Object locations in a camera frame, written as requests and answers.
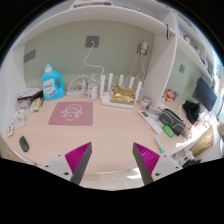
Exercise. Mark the black monitor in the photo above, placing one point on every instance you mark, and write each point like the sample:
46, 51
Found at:
204, 94

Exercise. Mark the black bag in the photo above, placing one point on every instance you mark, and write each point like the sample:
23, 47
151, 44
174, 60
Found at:
192, 111

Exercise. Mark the blue detergent bottle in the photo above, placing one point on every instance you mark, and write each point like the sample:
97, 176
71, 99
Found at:
52, 83

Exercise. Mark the white wire rack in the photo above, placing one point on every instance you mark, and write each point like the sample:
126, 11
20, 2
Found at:
77, 87

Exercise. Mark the white wifi router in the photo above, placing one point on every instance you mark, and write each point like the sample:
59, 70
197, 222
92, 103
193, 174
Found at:
106, 88

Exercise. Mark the small white cup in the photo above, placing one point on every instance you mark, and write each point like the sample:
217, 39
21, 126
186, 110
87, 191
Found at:
145, 102

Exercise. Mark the plastic wrapped items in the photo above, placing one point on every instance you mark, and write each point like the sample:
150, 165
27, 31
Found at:
18, 120

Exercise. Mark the white shelf unit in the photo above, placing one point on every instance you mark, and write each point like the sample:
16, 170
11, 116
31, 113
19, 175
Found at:
171, 32

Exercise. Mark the clear jar white label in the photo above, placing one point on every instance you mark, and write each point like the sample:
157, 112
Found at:
92, 88

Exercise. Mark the white green tube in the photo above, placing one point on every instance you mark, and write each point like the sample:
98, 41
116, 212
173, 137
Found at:
160, 146

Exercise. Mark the black computer mouse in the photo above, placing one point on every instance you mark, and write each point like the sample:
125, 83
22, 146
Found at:
23, 143

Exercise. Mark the white remote control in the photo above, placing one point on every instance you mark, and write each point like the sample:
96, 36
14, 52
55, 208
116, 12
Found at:
149, 120

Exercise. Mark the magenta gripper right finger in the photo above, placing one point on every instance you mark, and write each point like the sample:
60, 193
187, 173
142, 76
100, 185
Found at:
153, 166

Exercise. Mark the white power adapter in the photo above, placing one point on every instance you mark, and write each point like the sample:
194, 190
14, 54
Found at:
143, 48

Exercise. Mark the grey wall socket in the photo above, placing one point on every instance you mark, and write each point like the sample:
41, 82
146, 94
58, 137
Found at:
92, 41

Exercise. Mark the pink mouse pad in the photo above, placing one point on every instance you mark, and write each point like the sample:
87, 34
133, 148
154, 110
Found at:
72, 114

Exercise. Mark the green small box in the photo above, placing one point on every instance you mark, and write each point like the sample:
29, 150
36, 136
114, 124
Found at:
168, 131

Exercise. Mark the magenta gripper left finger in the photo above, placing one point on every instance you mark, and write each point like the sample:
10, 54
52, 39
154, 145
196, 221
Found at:
70, 166

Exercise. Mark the grey zip pouch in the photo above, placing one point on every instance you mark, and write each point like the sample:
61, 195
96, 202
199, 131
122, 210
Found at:
168, 117

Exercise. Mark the stack of booklets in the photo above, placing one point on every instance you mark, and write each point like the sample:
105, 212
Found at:
29, 93

